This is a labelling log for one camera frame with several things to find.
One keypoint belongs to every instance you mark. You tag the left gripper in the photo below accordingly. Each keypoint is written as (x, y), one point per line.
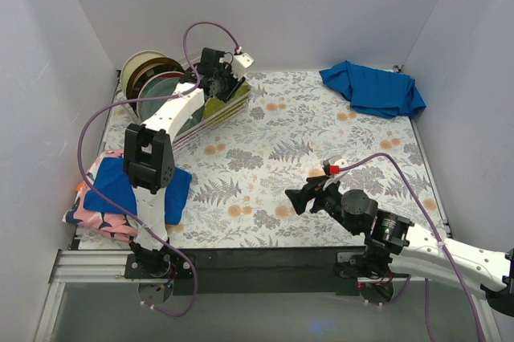
(228, 83)

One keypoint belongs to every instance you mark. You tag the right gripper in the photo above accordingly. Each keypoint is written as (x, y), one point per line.
(315, 193)

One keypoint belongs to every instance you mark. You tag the green polka dot plate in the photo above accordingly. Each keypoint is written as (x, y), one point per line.
(216, 107)

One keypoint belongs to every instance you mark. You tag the pink polka dot plate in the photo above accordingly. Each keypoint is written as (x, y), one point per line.
(165, 88)

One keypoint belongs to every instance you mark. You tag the grey-blue plate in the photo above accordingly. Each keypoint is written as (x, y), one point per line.
(194, 119)

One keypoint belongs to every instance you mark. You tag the red blue floral plate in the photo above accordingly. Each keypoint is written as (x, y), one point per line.
(156, 78)

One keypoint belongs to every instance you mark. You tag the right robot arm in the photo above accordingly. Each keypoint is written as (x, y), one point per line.
(396, 244)

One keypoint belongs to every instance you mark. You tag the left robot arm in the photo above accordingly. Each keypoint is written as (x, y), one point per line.
(148, 154)

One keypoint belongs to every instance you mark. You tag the floral tablecloth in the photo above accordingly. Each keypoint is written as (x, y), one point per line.
(292, 123)

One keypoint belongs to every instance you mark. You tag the dark brown plate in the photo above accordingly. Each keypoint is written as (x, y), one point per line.
(149, 69)

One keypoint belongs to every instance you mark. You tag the cream plate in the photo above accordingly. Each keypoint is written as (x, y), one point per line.
(132, 67)

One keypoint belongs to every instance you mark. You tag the blue cloth at back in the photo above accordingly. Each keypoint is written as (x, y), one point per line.
(375, 92)

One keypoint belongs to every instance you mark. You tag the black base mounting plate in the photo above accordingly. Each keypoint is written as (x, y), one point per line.
(332, 269)

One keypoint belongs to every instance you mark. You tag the blue folded towel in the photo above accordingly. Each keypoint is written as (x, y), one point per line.
(114, 184)

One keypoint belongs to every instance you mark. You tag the pink patterned cloth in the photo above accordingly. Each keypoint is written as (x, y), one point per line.
(114, 226)

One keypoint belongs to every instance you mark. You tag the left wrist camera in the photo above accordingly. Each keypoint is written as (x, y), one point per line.
(240, 64)

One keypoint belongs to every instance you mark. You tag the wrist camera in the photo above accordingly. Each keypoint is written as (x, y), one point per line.
(240, 64)
(332, 169)

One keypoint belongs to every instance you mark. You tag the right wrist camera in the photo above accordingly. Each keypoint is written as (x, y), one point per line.
(332, 169)

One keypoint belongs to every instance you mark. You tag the wire dish rack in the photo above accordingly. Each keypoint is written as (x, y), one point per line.
(174, 113)

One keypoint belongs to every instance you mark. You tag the aluminium frame rail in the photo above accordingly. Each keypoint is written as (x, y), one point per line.
(77, 266)

